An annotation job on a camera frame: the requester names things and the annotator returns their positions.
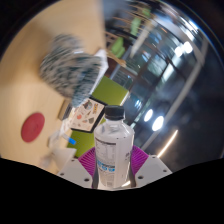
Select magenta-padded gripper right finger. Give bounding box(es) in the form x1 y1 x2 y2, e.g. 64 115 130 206
128 145 173 188

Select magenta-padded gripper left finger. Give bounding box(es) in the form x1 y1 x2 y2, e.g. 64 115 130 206
56 146 99 189

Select clear plastic water bottle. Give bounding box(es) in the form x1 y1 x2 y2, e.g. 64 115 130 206
93 105 136 190

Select small blue-capped bottle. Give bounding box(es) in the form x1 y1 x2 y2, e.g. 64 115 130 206
61 133 77 146

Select long linear ceiling light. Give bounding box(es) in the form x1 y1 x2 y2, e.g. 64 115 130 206
156 129 179 158

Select small white flat device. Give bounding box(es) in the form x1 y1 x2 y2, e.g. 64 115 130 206
47 130 64 148

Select round ceiling lamp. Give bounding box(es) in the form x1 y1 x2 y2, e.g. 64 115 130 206
151 115 165 132
143 108 154 123

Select small dark box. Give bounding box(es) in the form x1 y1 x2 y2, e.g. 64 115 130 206
57 99 73 122

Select flat round red coaster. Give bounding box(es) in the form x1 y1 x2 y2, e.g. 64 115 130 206
20 112 46 144

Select green upholstered bench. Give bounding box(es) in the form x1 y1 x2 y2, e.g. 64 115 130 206
66 75 130 158

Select speckled ceramic mug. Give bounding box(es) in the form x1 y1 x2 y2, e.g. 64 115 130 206
39 33 103 108

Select printed paper sheets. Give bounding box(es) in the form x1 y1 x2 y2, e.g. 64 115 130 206
89 49 110 95

